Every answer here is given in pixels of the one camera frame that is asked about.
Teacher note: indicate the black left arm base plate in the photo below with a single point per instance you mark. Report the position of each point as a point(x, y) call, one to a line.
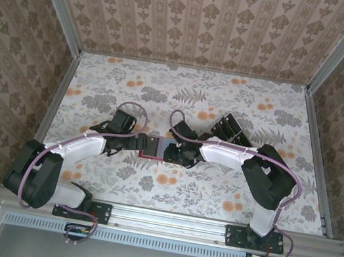
point(100, 212)

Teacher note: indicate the black credit card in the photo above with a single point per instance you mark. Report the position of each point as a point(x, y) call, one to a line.
point(226, 125)
point(218, 130)
point(234, 120)

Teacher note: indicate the dark grey credit card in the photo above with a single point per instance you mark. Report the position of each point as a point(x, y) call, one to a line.
point(152, 146)

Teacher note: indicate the red leather card holder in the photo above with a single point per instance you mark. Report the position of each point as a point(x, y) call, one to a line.
point(150, 158)

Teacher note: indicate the aluminium mounting rail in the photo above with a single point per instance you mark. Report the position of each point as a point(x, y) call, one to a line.
point(168, 222)

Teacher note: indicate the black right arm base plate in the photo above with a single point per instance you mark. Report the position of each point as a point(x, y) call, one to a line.
point(236, 236)

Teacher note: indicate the clear acrylic card stand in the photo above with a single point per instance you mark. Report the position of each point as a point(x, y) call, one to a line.
point(244, 140)

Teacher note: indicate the blue-grey card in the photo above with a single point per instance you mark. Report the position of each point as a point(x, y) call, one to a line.
point(162, 148)

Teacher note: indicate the floral patterned table sheet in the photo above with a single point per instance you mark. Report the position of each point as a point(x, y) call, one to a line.
point(180, 196)

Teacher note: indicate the aluminium side rail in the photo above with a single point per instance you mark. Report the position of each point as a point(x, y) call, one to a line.
point(60, 92)
point(319, 161)

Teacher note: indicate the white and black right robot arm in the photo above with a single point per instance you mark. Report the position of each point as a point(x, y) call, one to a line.
point(224, 154)

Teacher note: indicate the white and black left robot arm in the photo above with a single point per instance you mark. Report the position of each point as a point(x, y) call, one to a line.
point(75, 148)

